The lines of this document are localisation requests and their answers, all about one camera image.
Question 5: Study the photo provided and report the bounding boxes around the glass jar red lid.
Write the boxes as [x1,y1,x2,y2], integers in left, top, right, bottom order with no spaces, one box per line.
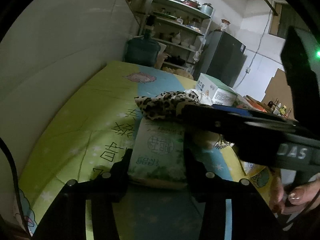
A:
[220,19,230,31]

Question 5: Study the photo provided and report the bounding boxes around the orange rimmed cardboard tray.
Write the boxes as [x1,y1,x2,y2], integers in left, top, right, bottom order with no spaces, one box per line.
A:
[244,95,267,113]

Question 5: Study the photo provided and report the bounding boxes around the teal pot on shelf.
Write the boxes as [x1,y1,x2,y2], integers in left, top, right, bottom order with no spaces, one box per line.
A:
[200,3,214,16]

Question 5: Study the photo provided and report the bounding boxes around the cream floral cloth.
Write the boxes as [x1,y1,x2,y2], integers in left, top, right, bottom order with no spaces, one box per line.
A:
[184,89,213,106]

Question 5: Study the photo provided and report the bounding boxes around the condiment bottles group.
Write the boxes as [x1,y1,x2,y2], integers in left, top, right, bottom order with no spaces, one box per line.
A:
[267,98,292,118]

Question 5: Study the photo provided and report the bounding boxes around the mint green box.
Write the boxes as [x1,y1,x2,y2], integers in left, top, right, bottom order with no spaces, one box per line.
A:
[195,73,237,106]

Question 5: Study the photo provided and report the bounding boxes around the leopard print cloth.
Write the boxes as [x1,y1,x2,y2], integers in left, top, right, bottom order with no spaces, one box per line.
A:
[135,91,200,121]

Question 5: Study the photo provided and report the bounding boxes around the metal shelving rack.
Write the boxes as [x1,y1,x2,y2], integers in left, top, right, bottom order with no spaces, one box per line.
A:
[139,0,215,74]

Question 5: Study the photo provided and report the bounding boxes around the yellow penguin snack bag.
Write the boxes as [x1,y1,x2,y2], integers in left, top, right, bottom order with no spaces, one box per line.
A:
[240,160,270,188]

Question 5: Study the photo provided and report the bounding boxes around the cardboard wall sheets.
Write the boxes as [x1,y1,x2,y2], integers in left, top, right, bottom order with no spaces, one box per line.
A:
[262,69,293,108]

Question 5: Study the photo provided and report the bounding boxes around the colourful cartoon bed sheet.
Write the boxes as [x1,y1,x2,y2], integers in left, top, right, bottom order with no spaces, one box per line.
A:
[19,61,277,239]

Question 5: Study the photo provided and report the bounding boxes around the green floral tissue pack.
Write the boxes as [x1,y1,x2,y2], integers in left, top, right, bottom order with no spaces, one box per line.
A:
[129,118,185,182]

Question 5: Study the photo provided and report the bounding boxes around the dark refrigerator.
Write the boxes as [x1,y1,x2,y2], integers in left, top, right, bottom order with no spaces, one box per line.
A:
[193,30,246,87]

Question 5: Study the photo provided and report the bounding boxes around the window with frame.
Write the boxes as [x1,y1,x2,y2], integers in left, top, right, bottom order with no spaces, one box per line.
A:
[269,2,300,38]

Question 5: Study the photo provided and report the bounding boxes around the person right hand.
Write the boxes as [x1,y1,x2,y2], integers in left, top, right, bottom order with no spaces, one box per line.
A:
[268,168,319,215]

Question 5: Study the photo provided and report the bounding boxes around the yellow woven bag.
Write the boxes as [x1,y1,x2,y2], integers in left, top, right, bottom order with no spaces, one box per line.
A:
[162,67,194,80]

